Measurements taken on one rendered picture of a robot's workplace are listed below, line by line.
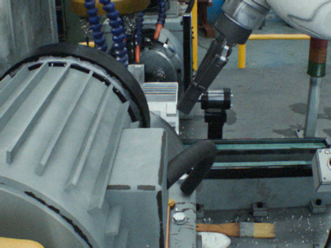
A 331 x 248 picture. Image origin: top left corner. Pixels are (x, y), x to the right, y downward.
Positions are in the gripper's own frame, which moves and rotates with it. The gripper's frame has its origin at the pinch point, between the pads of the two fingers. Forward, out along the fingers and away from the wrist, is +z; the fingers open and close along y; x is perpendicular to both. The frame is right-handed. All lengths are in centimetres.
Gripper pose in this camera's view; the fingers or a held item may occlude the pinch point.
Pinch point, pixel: (190, 98)
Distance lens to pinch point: 93.9
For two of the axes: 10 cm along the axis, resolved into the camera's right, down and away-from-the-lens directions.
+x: 8.8, 4.4, 1.8
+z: -4.7, 7.7, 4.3
